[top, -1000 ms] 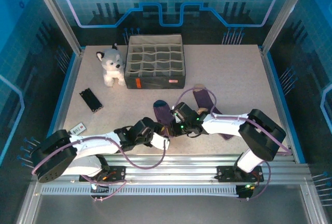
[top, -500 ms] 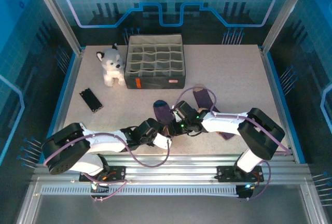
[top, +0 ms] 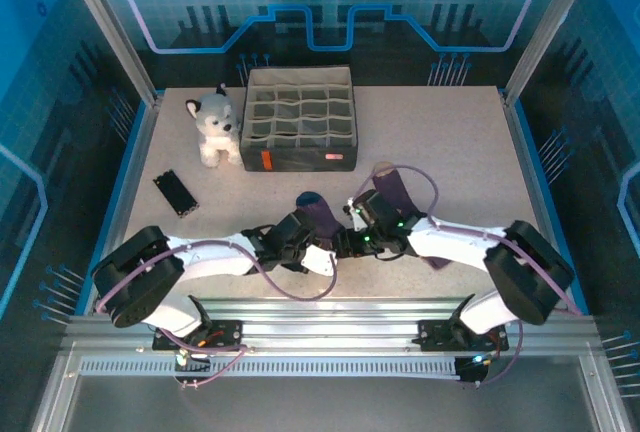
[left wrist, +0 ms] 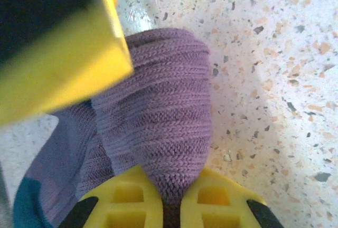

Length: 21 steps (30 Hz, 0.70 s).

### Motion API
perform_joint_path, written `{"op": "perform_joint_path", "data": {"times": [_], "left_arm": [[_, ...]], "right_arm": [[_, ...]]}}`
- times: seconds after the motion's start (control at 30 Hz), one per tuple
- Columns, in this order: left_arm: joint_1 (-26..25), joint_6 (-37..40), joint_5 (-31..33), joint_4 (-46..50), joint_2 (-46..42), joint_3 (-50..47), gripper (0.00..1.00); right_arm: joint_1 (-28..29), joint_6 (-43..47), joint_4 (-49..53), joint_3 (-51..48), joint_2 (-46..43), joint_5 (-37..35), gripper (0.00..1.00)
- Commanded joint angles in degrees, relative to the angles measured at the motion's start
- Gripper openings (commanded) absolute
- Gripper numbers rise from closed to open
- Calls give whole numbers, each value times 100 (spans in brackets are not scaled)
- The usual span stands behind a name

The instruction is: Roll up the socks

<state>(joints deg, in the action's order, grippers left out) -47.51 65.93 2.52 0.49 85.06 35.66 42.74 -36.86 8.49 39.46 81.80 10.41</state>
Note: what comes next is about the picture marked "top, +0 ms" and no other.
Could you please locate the grey metal platform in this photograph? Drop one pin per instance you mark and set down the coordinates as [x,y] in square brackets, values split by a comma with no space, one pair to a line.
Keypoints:
[325,402]

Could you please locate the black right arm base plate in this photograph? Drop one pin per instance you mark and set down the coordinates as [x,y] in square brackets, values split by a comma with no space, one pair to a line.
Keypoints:
[435,334]

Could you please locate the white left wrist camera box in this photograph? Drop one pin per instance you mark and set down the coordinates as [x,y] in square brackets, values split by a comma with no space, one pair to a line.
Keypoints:
[317,259]

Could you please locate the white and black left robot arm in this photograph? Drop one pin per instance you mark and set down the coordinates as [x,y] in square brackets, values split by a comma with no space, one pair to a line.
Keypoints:
[210,264]

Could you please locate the black rectangular device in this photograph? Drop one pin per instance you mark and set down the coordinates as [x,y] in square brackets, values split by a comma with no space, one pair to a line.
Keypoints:
[175,192]

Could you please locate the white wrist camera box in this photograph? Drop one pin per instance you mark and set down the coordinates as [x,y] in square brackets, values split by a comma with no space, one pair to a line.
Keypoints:
[357,219]
[317,259]

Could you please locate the purple sock with tan toe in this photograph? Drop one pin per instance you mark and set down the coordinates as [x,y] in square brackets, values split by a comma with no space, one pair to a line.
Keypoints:
[395,192]

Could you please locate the aluminium side rail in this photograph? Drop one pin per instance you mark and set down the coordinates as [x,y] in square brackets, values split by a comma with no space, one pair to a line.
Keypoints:
[125,202]
[531,152]

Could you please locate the purple sock with orange cuff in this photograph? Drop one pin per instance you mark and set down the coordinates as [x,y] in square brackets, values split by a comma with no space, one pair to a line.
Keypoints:
[320,217]

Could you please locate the long aluminium frame beam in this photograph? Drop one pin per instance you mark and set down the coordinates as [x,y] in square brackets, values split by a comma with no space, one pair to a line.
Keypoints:
[325,322]

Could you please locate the aluminium frame post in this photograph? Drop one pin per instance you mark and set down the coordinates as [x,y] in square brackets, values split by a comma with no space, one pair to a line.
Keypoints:
[111,27]
[549,27]

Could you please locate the grey fabric divider box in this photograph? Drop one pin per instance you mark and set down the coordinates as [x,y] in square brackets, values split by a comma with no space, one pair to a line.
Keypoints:
[300,159]

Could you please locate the grey white husky plush toy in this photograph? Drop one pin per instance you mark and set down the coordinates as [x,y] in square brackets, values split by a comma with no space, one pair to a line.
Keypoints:
[215,119]

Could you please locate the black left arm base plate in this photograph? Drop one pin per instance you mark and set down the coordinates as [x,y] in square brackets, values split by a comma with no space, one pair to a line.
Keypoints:
[227,334]

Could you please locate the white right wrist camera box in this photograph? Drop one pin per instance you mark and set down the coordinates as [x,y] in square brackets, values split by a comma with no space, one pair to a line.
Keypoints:
[357,219]

